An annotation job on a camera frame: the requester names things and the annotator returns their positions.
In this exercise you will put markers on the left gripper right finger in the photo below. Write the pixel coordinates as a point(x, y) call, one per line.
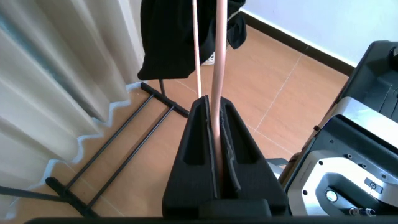
point(258, 186)

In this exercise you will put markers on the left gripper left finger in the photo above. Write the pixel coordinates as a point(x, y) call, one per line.
point(189, 186)

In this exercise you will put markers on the pink clothes hanger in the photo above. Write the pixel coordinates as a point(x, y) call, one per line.
point(219, 62)

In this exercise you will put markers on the black shorts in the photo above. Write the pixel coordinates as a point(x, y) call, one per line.
point(168, 37)

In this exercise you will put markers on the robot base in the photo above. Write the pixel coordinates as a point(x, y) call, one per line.
point(342, 174)

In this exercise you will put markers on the black clothes rack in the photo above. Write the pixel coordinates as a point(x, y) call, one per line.
point(164, 100)

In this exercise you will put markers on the beige curtain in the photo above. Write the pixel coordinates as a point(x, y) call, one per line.
point(46, 77)

